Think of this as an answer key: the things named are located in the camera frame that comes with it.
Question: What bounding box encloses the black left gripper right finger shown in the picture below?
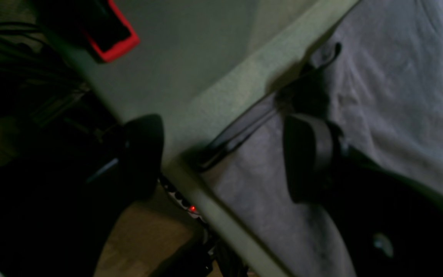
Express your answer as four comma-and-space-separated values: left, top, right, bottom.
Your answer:
283, 114, 443, 277

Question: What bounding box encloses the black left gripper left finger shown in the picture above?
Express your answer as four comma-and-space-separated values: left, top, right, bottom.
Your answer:
0, 114, 165, 277

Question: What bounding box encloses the grey t-shirt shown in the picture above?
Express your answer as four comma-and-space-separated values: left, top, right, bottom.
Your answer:
199, 0, 443, 277

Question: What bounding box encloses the black power strip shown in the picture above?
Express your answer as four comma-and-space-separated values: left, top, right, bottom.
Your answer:
158, 175, 208, 228

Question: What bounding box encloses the red clamp top centre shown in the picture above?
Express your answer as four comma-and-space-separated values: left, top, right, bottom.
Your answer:
41, 0, 140, 64

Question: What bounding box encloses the green table cloth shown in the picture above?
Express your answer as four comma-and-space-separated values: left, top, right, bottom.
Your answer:
45, 0, 360, 277

